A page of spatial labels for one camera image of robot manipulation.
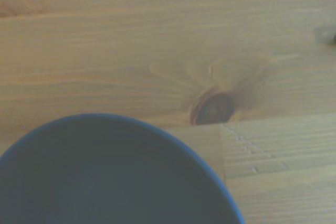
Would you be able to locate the dark blue bowl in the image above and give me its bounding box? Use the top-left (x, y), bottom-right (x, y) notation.
top-left (0, 113), bottom-right (247, 224)

